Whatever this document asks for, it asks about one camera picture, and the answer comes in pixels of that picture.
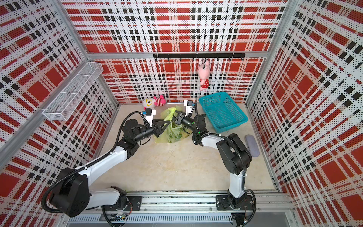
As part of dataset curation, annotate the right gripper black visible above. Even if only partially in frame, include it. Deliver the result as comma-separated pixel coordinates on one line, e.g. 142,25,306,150
169,109,199,133

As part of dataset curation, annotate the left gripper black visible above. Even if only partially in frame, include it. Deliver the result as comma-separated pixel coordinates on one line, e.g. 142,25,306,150
133,119,170,143

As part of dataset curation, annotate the yellow-green plastic bag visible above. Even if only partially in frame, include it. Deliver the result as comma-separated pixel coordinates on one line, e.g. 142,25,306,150
155,106,190,143

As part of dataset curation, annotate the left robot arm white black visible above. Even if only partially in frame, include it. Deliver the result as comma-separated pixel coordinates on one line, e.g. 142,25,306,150
41,111,170,217

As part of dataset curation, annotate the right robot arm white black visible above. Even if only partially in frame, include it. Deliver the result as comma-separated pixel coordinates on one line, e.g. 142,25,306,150
172,100,257,211

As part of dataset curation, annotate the pink striped plush toy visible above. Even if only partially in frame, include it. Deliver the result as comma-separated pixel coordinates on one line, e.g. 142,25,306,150
142,95,166,110

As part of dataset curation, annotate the teal plastic basket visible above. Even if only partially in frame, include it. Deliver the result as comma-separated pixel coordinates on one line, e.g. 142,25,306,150
199,92,248,133

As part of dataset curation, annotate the pink hanging plush toy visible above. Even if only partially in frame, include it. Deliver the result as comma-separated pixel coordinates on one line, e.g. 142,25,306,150
197,60,210,91

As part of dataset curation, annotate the grey oval object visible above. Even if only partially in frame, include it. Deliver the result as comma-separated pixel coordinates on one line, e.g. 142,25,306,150
245,135,260,158

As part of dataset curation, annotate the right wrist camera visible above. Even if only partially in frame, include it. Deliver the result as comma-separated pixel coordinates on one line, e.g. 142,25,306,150
183,100,195,117

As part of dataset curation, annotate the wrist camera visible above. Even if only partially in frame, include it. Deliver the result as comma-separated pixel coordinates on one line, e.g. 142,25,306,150
142,108,156,125
183,100,195,117

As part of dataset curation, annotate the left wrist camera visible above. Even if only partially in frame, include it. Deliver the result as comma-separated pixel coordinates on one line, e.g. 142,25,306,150
142,108,156,125

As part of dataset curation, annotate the black hook rail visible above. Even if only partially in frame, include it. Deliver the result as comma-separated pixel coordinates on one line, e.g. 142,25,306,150
153,53,246,61

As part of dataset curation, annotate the aluminium mounting rail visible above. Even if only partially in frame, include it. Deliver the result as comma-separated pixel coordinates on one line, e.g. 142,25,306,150
60,190,297,216

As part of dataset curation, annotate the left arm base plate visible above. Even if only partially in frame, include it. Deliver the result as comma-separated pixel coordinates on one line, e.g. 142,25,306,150
104,196,143,212

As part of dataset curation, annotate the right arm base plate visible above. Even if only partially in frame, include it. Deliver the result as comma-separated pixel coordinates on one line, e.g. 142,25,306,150
216,194,255,211

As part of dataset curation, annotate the white wire mesh shelf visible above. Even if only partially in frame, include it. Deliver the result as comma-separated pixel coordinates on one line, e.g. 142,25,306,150
43,62,103,121

